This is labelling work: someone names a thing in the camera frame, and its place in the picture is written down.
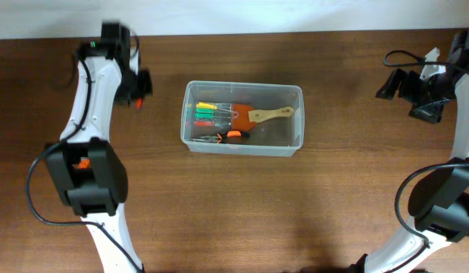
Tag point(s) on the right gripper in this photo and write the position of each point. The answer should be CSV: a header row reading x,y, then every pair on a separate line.
x,y
411,88

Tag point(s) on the orange perforated cylinder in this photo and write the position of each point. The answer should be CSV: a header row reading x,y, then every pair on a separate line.
x,y
84,163

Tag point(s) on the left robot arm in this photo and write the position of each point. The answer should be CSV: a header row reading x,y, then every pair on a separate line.
x,y
88,175

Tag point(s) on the small orange-handled cutters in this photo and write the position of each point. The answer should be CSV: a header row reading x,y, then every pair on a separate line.
x,y
139,103

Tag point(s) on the orange black long-nose pliers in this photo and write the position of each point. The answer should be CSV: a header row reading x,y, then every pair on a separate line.
x,y
222,137

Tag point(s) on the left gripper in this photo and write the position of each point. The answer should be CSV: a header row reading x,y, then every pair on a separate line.
x,y
144,86

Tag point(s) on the orange scraper wooden handle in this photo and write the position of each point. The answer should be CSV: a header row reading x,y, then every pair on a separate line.
x,y
247,117

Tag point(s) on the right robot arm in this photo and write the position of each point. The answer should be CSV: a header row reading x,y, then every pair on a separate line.
x,y
431,204

